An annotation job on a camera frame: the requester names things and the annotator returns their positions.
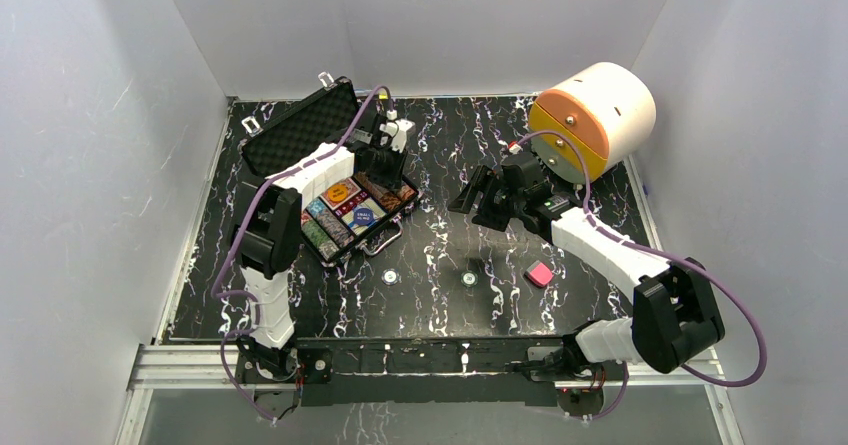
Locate red green chip row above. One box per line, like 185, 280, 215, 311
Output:
300, 211, 339, 262

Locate blue white poker chip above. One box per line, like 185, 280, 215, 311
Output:
381, 269, 400, 286

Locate blue playing card deck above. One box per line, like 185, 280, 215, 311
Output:
342, 198, 385, 236

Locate aluminium rail frame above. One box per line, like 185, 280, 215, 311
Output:
115, 343, 240, 445

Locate orange big blind button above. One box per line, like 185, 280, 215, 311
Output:
327, 184, 350, 203

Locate blue small blind button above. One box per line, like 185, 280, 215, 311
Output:
353, 207, 375, 226

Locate purple green chip row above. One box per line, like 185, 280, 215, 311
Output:
395, 176, 418, 203

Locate red dice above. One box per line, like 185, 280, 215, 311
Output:
335, 191, 369, 217

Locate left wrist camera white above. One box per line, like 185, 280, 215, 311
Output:
380, 110, 416, 153

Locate green poker chip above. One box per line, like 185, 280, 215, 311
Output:
461, 271, 478, 288

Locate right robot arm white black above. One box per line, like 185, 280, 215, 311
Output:
447, 152, 725, 379

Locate black poker chip case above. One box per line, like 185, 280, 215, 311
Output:
232, 77, 419, 278

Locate brown chip row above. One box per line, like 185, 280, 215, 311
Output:
354, 172, 402, 213

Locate round orange yellow drawer cabinet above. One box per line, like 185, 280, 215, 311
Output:
528, 62, 657, 184

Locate pink dealer button block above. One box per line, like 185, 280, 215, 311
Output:
524, 261, 554, 289

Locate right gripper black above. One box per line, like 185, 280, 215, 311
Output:
448, 164, 525, 232

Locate red playing card deck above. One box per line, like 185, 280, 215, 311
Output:
320, 177, 362, 210

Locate blue orange chip row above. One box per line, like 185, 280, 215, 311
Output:
307, 199, 354, 248

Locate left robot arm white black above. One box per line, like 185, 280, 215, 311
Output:
231, 111, 418, 381

